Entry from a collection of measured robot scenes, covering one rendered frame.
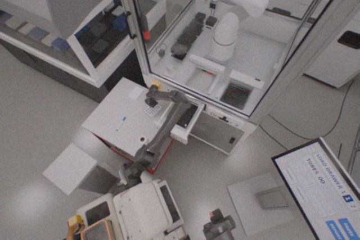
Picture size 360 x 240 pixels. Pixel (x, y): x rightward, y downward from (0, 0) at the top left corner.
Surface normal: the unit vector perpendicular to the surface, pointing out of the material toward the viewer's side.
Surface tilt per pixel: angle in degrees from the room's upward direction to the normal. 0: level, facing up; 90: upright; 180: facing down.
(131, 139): 0
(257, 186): 5
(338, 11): 90
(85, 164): 0
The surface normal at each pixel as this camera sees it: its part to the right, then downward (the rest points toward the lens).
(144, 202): 0.59, -0.62
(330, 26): -0.49, 0.77
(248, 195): -0.06, -0.46
